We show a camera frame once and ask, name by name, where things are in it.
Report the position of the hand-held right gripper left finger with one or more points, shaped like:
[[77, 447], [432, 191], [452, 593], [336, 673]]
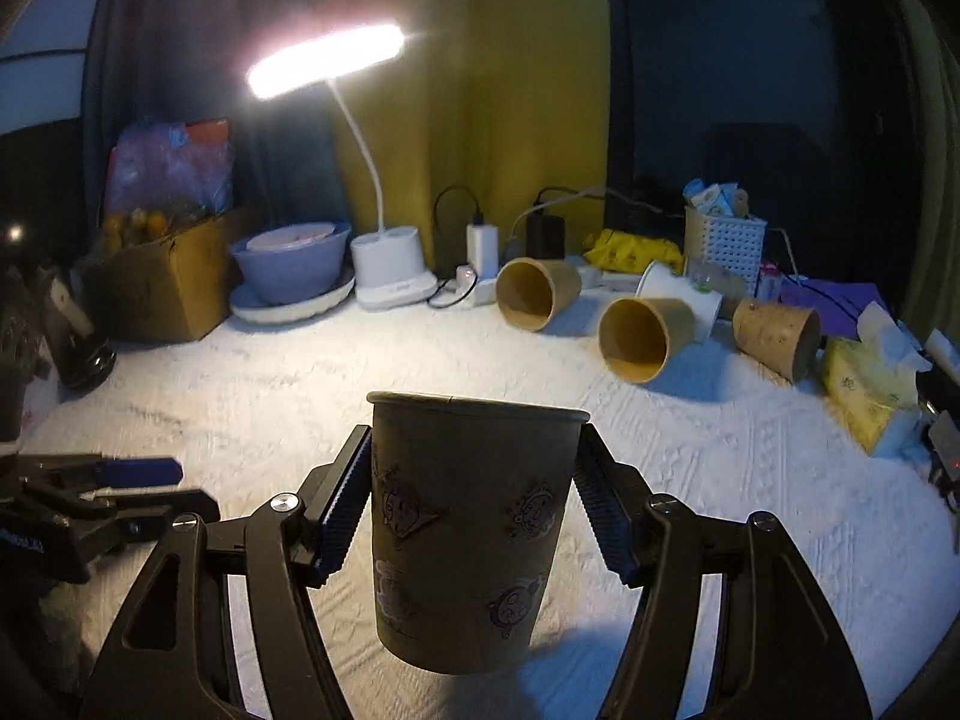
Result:
[[339, 510]]

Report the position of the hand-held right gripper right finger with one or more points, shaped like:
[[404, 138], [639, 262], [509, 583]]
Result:
[[604, 510]]

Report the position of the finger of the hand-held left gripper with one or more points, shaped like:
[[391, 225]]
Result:
[[139, 472], [150, 504]]

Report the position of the brown printed paper cup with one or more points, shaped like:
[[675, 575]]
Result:
[[465, 525], [780, 334]]

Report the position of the white paper cup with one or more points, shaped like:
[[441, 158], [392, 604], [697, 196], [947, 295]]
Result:
[[675, 286]]

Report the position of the clear plastic cup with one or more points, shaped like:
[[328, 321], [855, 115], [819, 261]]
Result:
[[712, 281]]

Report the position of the cardboard box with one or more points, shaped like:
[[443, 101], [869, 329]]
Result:
[[161, 285]]

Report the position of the white plate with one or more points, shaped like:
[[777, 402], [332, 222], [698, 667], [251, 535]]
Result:
[[300, 311]]

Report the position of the blue bowl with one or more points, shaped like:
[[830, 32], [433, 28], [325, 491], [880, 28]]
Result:
[[292, 270]]

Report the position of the white desk lamp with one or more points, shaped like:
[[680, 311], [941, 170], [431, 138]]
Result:
[[390, 262]]

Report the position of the yellow packet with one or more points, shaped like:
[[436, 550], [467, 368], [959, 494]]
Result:
[[630, 251]]

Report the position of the white round lid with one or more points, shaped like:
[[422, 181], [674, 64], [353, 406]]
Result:
[[289, 238]]

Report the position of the black power adapter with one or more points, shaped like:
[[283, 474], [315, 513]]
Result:
[[545, 236]]

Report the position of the yellow tissue pack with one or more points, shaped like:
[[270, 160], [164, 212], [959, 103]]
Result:
[[862, 390]]

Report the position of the white charger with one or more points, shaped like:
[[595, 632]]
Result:
[[482, 251]]

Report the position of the white plastic basket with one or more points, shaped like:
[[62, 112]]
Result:
[[727, 244]]

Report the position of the blue plastic bag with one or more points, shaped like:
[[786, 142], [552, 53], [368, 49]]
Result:
[[169, 165]]

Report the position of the purple cloth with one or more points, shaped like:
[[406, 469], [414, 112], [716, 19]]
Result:
[[840, 304]]

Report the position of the packets in basket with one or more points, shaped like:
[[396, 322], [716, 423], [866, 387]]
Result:
[[716, 197]]

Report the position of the black device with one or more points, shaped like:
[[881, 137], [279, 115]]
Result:
[[945, 420]]

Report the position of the yellow curtain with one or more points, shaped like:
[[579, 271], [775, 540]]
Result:
[[480, 90]]

